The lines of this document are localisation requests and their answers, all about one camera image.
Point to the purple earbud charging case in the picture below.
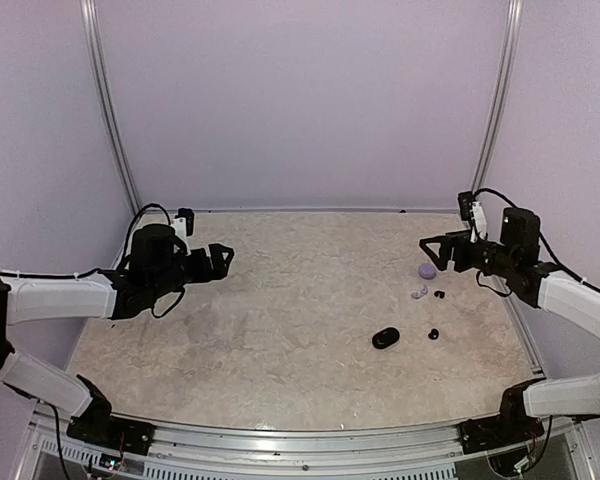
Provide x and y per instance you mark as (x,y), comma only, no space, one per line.
(427,271)

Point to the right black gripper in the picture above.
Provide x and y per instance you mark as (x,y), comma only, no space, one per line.
(459,240)

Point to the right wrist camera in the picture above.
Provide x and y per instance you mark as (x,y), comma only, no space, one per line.
(467,206)

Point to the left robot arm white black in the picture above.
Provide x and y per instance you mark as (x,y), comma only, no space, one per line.
(159,262)

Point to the right aluminium frame post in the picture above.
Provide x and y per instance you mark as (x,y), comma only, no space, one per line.
(500,93)

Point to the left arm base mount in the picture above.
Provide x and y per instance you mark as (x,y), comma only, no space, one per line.
(120,434)

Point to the front aluminium rail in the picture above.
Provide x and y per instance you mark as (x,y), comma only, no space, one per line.
(180,451)

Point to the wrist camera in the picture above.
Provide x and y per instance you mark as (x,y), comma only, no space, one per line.
(183,222)
(467,206)

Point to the purple earbud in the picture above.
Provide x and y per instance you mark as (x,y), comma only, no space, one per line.
(422,292)

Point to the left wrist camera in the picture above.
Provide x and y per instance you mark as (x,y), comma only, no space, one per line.
(183,222)

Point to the black earbud charging case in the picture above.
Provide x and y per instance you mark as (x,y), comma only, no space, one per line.
(385,338)

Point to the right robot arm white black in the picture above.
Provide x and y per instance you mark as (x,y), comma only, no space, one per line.
(541,285)

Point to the aluminium frame post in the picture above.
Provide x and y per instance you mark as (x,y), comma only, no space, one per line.
(96,54)
(500,93)

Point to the left aluminium frame post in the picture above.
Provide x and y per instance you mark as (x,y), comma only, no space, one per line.
(96,54)

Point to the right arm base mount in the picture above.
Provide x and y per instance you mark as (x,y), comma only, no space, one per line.
(488,433)

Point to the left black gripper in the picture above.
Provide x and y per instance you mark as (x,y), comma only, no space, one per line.
(219,269)

